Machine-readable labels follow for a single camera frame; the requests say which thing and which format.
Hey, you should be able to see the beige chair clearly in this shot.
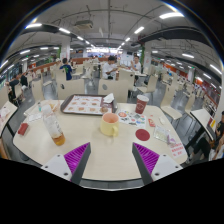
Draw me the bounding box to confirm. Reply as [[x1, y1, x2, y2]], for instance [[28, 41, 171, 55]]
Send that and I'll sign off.
[[160, 86, 182, 120], [98, 79, 128, 103], [57, 79, 85, 100]]

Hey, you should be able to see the neighbouring table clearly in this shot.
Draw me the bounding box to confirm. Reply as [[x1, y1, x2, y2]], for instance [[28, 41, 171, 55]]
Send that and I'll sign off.
[[185, 109, 215, 149], [0, 101, 17, 136]]

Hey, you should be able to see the person in blue shirt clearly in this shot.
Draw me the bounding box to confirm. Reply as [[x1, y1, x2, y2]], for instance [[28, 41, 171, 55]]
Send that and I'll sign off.
[[60, 58, 72, 81]]

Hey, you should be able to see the beige chair right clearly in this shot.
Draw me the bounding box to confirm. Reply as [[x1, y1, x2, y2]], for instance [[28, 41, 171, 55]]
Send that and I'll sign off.
[[160, 86, 182, 120]]

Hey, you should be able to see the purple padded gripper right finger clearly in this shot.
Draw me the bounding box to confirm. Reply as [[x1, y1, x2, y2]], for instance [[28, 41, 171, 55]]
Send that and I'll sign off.
[[132, 143, 182, 185]]

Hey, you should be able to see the clear plastic bottle amber liquid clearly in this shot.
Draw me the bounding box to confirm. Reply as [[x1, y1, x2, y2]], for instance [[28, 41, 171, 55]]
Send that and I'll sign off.
[[42, 105, 65, 146]]

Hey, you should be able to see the red card holder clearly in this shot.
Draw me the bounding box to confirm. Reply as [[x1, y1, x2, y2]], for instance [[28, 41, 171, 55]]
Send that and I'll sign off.
[[17, 123, 29, 136]]

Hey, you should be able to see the neighbouring table right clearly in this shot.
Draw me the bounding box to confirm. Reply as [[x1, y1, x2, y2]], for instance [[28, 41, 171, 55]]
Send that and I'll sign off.
[[185, 109, 215, 149]]

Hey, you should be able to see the neighbouring table left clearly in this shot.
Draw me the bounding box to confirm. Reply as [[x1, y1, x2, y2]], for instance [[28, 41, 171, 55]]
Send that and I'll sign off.
[[0, 101, 17, 136]]

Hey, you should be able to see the crumpled white napkin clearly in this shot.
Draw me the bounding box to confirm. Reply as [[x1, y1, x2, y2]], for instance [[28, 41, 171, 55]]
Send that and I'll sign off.
[[103, 93, 114, 103]]

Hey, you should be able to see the pale yellow mug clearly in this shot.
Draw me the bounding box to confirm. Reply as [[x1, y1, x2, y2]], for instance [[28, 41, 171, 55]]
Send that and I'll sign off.
[[100, 113, 119, 137]]

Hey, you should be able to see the beige chair centre front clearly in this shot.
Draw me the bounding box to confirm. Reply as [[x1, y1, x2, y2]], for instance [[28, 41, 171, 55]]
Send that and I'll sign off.
[[98, 79, 128, 103]]

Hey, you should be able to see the colourful paper leaflet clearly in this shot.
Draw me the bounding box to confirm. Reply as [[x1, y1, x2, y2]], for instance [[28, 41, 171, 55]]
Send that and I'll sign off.
[[117, 110, 146, 128]]

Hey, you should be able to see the seated person far right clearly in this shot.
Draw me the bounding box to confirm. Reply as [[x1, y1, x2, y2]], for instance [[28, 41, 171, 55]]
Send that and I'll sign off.
[[188, 111, 224, 161]]

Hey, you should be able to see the brown food tray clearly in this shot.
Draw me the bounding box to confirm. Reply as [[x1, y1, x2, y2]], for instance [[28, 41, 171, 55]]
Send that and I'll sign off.
[[60, 94, 115, 116]]

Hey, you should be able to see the red white table sticker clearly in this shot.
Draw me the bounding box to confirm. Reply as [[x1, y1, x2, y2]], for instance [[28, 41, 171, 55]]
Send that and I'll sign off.
[[170, 143, 185, 158]]

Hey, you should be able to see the round red cup lid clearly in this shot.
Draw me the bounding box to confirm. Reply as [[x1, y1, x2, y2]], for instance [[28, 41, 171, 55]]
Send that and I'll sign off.
[[135, 129, 150, 141]]

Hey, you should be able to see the person in white shirt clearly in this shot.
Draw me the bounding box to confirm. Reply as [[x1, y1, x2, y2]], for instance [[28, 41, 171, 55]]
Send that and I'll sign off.
[[102, 56, 117, 80]]

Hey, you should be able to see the beige chair left front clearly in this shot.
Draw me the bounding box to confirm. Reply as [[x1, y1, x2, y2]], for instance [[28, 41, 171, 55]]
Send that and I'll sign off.
[[57, 79, 85, 100]]

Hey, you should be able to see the white tray with wrappers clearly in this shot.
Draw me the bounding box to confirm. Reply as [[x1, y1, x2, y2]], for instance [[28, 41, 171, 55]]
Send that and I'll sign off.
[[24, 100, 61, 117]]

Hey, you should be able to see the red paper cup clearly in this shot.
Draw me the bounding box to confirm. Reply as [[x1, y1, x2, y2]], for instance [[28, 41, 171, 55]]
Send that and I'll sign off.
[[135, 95, 149, 114]]

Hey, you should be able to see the person in black left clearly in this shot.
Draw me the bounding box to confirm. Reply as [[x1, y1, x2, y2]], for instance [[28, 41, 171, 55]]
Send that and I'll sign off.
[[6, 75, 28, 101]]

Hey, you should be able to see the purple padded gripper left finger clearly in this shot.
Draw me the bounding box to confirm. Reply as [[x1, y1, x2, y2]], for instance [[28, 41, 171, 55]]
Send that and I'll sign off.
[[42, 143, 91, 185]]

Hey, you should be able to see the clear plastic wrapper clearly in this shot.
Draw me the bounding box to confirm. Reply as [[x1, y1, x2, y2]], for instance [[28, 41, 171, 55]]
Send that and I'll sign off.
[[154, 126, 169, 143]]

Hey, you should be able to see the person in white far right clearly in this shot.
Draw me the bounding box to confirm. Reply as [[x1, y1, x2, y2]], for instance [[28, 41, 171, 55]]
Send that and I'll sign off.
[[131, 56, 141, 71]]

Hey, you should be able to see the small red sauce packet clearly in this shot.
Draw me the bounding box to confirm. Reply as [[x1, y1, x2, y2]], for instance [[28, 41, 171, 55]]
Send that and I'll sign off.
[[148, 119, 155, 127]]

